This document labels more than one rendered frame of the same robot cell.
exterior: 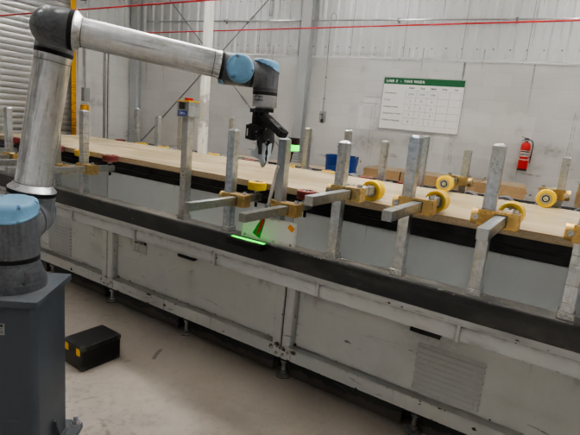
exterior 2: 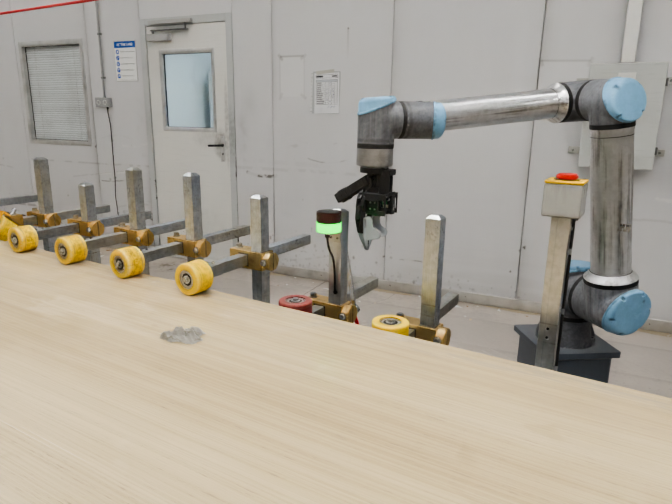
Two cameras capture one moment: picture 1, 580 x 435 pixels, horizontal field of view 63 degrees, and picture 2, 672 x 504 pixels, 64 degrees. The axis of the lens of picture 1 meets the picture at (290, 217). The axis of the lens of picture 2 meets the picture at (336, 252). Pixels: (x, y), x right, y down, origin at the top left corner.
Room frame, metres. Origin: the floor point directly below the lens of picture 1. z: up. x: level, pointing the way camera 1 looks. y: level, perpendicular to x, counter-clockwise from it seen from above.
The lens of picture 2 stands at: (3.10, 0.02, 1.33)
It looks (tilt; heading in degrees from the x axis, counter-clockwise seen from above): 14 degrees down; 179
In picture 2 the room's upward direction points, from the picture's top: 1 degrees clockwise
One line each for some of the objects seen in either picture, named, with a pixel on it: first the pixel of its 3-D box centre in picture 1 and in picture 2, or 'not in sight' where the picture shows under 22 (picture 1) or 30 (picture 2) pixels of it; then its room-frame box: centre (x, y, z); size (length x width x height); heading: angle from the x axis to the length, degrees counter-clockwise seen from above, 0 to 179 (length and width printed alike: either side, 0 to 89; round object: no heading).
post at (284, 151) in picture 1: (280, 199); (337, 301); (1.79, 0.04, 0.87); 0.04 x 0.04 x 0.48; 58
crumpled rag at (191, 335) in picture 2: not in sight; (183, 331); (2.10, -0.27, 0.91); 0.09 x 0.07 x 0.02; 83
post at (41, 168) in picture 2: not in sight; (47, 222); (1.13, -1.02, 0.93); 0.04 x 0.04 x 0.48; 58
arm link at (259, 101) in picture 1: (264, 102); (375, 158); (1.75, 0.13, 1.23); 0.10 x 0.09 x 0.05; 148
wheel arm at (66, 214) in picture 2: not in sight; (67, 214); (1.02, -1.00, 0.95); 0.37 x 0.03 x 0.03; 148
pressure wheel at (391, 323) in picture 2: (256, 193); (389, 343); (2.01, 0.15, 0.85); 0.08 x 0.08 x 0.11
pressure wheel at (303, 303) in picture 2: (305, 203); (295, 320); (1.88, -0.06, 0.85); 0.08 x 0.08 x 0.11
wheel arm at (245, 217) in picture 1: (278, 211); (337, 302); (1.72, 0.04, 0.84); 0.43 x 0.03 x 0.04; 148
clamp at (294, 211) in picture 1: (284, 207); (329, 309); (1.78, 0.02, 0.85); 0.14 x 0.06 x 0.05; 58
